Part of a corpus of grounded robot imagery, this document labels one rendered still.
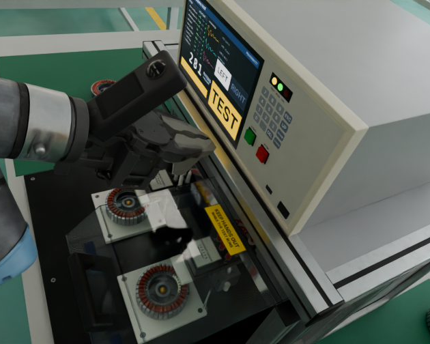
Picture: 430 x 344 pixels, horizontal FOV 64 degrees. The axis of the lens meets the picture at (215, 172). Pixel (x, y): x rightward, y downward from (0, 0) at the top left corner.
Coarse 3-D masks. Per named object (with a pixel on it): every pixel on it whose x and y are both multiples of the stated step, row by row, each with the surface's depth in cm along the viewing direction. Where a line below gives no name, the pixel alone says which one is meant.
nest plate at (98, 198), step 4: (100, 192) 89; (104, 192) 89; (108, 192) 90; (92, 196) 88; (96, 196) 88; (100, 196) 88; (104, 196) 89; (96, 200) 87; (100, 200) 88; (104, 200) 88; (96, 204) 86; (100, 204) 87
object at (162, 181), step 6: (162, 174) 86; (168, 174) 86; (156, 180) 84; (162, 180) 84; (168, 180) 84; (192, 180) 89; (150, 186) 82; (156, 186) 82; (162, 186) 83; (168, 186) 83; (174, 186) 84; (138, 192) 85; (144, 192) 86
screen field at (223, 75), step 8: (216, 64) 57; (216, 72) 58; (224, 72) 56; (224, 80) 56; (232, 80) 54; (232, 88) 54; (240, 88) 52; (232, 96) 55; (240, 96) 53; (240, 104) 53
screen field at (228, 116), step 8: (216, 88) 59; (216, 96) 60; (224, 96) 57; (216, 104) 60; (224, 104) 58; (216, 112) 61; (224, 112) 58; (232, 112) 56; (224, 120) 59; (232, 120) 57; (240, 120) 54; (232, 128) 57; (232, 136) 58
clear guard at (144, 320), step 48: (192, 192) 58; (96, 240) 51; (144, 240) 50; (192, 240) 52; (96, 288) 48; (144, 288) 46; (192, 288) 47; (240, 288) 48; (96, 336) 45; (144, 336) 42; (192, 336) 43
